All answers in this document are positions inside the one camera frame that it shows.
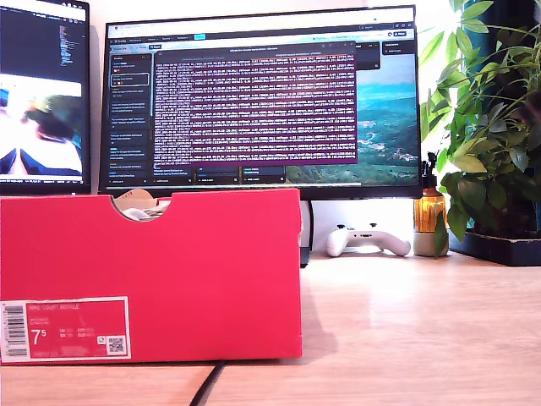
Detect dark teal curtain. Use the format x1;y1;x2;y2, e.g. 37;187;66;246
460;0;541;85

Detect white round pot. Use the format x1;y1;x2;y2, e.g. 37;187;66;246
413;231;450;258

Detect computer monitor with code windows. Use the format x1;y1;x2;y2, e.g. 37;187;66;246
0;0;92;196

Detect black plant tray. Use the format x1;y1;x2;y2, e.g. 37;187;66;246
448;230;541;267

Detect black cable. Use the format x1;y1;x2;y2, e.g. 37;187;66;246
189;361;227;406

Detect tan cardboard insert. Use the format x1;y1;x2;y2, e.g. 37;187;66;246
114;189;171;211

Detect green leafy houseplant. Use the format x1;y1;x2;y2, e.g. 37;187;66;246
418;0;541;258

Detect red cardboard shoebox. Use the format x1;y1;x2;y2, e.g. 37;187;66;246
0;188;304;365

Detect white game controller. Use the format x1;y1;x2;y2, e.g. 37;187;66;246
325;222;412;258

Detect silver and black monitor stand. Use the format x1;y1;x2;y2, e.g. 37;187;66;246
298;199;314;268

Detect amber pump bottle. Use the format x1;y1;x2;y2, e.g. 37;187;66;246
413;151;448;234

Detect wide monitor with terminal window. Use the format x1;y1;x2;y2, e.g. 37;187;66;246
97;4;424;200

